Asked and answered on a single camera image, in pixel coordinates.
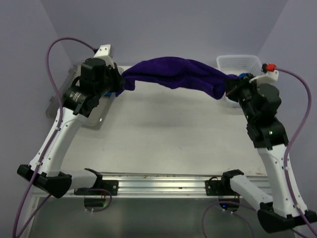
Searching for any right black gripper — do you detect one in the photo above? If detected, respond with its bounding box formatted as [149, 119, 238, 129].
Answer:
[224, 72, 260, 120]

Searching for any purple towel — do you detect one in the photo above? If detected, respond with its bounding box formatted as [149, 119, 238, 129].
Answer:
[115, 57, 238, 100]

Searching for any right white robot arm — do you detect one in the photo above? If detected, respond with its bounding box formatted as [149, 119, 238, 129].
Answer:
[220, 74, 317, 234]

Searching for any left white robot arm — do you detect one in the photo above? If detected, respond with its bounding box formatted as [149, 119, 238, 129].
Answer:
[17, 57, 124, 198]

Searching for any white plastic basket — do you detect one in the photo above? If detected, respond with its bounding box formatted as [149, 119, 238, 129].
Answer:
[216, 54, 264, 109]

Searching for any clear plastic bin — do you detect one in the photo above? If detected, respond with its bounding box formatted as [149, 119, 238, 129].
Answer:
[47, 59, 115, 123]

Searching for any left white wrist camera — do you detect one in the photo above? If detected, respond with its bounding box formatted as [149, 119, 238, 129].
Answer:
[94, 44, 113, 59]

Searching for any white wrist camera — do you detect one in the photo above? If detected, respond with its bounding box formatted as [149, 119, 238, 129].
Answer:
[249, 63, 279, 84]
[94, 44, 113, 59]

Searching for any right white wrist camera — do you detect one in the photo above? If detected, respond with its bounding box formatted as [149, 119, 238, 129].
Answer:
[249, 63, 279, 84]

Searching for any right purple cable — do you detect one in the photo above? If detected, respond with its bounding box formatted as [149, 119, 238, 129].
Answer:
[201, 67, 317, 238]

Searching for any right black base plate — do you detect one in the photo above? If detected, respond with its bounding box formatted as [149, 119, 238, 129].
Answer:
[205, 177, 234, 196]

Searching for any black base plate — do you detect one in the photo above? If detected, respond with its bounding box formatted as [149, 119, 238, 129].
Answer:
[205, 177, 234, 196]
[74, 180, 119, 196]

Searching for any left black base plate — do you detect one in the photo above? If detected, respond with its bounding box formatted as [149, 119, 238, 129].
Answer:
[74, 180, 119, 196]

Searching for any aluminium mounting rail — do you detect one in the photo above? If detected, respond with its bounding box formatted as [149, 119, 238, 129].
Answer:
[32, 172, 273, 199]

